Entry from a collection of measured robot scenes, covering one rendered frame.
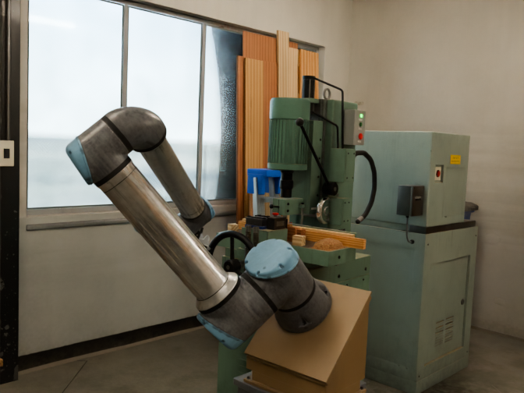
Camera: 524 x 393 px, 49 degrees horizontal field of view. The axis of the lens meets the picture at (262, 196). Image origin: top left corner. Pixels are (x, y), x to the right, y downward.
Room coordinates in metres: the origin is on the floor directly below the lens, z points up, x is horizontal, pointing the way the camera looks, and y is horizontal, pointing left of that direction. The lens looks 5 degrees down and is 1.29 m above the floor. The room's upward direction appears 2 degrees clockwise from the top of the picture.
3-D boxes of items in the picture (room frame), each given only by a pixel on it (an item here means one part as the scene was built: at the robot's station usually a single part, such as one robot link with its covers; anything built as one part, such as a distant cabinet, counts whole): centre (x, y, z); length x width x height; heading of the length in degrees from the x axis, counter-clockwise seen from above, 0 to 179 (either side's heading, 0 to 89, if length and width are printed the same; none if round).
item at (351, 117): (2.69, -0.42, 1.40); 0.10 x 0.06 x 0.16; 141
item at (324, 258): (2.42, -0.07, 0.87); 0.61 x 0.30 x 0.06; 51
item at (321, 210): (2.55, -0.28, 1.02); 0.12 x 0.03 x 0.12; 141
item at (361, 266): (2.62, -0.18, 0.76); 0.57 x 0.45 x 0.09; 141
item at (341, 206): (2.57, -0.34, 1.02); 0.09 x 0.07 x 0.12; 51
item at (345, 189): (2.75, -0.29, 1.16); 0.22 x 0.22 x 0.72; 51
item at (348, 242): (2.48, -0.16, 0.92); 0.67 x 0.02 x 0.04; 51
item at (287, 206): (2.54, -0.12, 1.03); 0.14 x 0.07 x 0.09; 141
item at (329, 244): (2.28, -0.28, 0.92); 0.14 x 0.09 x 0.04; 141
